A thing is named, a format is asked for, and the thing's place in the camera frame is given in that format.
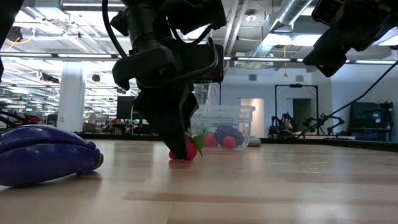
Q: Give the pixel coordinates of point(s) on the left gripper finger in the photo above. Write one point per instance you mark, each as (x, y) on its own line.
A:
(193, 107)
(168, 124)

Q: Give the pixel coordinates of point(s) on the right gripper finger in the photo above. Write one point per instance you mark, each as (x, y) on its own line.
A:
(334, 65)
(323, 51)

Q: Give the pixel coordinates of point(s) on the purple toy grape bunch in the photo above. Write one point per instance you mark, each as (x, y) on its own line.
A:
(228, 132)

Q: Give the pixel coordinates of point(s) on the purple toy eggplant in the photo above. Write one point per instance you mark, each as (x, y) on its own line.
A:
(43, 155)

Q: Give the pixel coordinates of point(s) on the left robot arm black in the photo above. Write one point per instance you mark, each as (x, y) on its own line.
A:
(143, 18)

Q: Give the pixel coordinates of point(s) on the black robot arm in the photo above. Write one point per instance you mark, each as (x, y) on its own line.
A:
(323, 119)
(284, 124)

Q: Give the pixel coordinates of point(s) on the clear plastic tupperware container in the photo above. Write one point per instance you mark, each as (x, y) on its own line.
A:
(236, 118)

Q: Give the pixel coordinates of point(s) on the grey square vent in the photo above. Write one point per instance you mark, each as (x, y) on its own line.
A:
(299, 78)
(252, 77)

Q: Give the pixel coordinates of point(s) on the black monitor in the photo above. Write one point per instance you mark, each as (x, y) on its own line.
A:
(126, 107)

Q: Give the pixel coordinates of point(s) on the black cabinet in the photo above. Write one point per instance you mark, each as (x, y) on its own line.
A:
(370, 118)

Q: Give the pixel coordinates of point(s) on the grey folded cloth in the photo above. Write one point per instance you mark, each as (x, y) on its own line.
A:
(255, 142)

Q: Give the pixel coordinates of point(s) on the long LED light bar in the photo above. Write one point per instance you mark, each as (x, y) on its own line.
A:
(84, 56)

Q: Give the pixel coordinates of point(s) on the round white sensor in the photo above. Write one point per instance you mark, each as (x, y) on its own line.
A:
(250, 17)

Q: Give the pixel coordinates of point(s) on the white pillar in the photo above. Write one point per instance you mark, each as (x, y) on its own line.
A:
(71, 99)

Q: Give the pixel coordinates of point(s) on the green exit sign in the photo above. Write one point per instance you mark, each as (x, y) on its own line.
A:
(29, 109)

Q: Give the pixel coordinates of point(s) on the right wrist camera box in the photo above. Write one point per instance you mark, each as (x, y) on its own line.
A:
(326, 12)

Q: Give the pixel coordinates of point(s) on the black frame stand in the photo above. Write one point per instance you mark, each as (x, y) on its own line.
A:
(297, 85)

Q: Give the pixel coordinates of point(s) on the narrow silver ventilation duct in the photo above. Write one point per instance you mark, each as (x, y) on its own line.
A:
(289, 12)

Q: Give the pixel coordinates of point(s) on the black aluminium table frame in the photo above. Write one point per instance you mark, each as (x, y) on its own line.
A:
(311, 141)

